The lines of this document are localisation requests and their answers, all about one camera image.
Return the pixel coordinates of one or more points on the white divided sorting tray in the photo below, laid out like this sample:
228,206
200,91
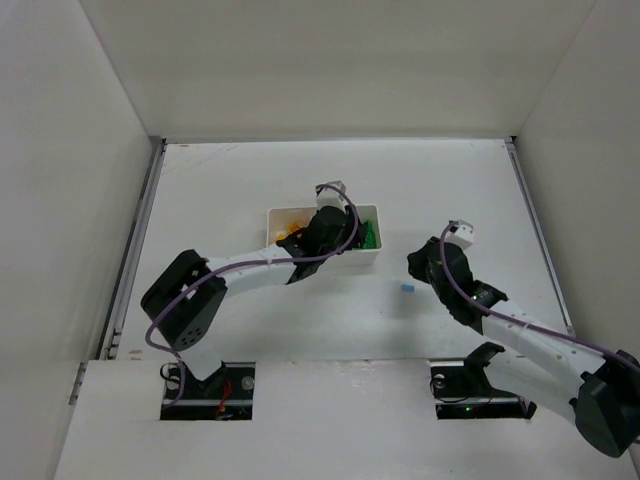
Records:
279,218

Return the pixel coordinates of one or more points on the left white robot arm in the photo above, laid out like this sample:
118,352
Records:
183,302

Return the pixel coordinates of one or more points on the green lego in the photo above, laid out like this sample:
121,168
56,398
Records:
365,237

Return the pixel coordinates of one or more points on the aluminium frame rail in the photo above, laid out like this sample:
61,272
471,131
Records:
510,143
120,299

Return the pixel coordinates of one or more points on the left aluminium frame rail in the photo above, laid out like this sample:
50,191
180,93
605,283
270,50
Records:
120,299

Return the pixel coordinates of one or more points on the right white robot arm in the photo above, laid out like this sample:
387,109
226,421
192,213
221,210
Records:
594,389

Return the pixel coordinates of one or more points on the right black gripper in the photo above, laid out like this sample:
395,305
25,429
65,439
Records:
423,255

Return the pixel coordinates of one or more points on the yellow long lego brick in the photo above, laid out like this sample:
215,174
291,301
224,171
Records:
288,230

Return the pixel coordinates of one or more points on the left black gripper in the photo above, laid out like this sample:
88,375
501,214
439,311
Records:
335,220

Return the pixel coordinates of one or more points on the right aluminium frame rail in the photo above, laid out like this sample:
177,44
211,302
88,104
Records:
510,143

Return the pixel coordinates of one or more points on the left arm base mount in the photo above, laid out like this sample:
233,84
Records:
226,396

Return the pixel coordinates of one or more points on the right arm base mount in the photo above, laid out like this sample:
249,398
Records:
462,391

